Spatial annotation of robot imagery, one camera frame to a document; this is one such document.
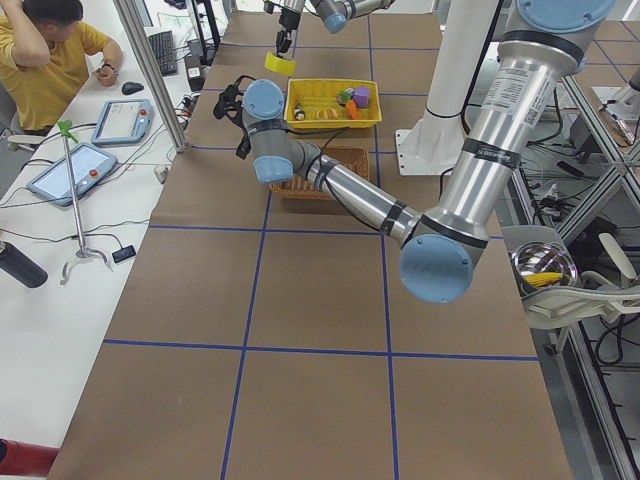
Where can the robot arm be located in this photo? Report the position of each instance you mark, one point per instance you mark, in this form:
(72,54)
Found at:
(544,41)
(334,15)

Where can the green grabber stick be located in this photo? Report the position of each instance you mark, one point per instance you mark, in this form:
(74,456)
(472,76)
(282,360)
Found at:
(84,254)

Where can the metal pot with corn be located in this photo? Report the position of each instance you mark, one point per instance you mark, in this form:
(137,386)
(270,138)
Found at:
(538,265)

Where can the far teach pendant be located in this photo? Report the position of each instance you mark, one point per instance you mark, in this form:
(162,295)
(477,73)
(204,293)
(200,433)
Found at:
(123,122)

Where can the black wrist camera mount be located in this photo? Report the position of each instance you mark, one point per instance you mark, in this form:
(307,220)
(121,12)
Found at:
(229,104)

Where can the small grey can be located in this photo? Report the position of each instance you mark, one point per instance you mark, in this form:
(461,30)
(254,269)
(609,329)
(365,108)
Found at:
(344,96)

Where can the black water bottle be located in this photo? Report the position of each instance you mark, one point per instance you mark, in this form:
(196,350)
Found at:
(15,263)

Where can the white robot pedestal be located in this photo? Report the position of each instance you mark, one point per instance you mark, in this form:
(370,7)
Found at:
(434,143)

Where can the orange toy carrot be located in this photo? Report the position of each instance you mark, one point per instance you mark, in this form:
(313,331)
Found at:
(353,110)

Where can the brown wicker basket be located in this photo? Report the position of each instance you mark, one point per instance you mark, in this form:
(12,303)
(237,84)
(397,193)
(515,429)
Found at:
(353,158)

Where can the small black adapter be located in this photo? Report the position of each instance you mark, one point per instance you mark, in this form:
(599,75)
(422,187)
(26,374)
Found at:
(124,253)

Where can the person in yellow shirt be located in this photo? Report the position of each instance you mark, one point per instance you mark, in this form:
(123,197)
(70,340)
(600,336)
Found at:
(44,50)

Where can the black computer mouse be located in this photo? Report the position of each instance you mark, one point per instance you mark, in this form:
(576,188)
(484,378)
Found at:
(130,88)

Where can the purple block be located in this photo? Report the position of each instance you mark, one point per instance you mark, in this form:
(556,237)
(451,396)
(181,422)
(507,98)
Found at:
(361,96)

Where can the toy croissant bread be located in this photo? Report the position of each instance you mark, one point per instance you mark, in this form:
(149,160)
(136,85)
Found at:
(327,114)

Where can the aluminium frame post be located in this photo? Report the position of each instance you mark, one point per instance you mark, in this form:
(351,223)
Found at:
(134,29)

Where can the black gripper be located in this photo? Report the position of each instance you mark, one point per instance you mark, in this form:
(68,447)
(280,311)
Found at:
(245,143)
(287,21)

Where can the yellow plastic basket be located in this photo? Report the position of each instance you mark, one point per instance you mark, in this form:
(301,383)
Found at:
(318,93)

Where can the toy panda figure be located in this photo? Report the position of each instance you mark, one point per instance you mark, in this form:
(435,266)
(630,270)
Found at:
(299,114)

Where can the black keyboard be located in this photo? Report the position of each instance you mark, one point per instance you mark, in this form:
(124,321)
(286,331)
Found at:
(164,51)

